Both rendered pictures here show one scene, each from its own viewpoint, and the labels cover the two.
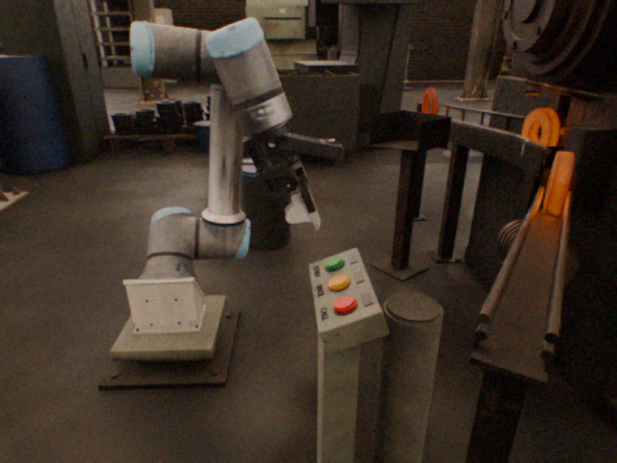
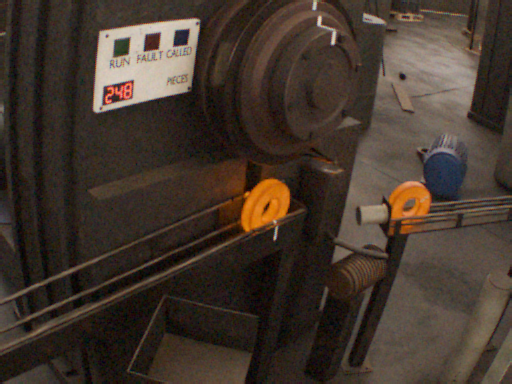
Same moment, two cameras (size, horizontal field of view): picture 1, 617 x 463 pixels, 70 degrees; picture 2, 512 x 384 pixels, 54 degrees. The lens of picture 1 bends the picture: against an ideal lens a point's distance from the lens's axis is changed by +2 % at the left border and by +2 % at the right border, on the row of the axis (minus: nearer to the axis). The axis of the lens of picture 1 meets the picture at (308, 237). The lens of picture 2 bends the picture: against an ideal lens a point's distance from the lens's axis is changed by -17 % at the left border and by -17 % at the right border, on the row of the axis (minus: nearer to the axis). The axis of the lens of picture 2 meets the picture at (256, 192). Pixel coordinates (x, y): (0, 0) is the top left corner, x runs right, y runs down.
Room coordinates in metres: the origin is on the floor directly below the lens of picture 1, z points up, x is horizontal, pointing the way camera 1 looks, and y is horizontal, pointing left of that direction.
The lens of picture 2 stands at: (2.41, 0.20, 1.49)
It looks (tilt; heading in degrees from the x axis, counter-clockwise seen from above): 28 degrees down; 226
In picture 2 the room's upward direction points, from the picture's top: 8 degrees clockwise
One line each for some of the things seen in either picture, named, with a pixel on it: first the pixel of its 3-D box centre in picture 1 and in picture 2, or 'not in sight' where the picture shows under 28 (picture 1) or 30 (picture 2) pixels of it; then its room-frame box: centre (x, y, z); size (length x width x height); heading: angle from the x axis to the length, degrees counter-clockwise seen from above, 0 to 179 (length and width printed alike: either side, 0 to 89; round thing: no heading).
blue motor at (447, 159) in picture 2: not in sight; (447, 162); (-0.78, -1.32, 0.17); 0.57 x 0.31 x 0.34; 24
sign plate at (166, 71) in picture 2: not in sight; (147, 62); (1.78, -0.83, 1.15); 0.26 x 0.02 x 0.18; 4
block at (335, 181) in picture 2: (583, 169); (317, 201); (1.20, -0.77, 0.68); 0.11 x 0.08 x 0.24; 94
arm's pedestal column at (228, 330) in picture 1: (176, 339); not in sight; (1.27, 0.47, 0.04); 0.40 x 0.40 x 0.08; 2
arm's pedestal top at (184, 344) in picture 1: (174, 325); not in sight; (1.27, 0.47, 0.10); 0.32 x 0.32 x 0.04; 2
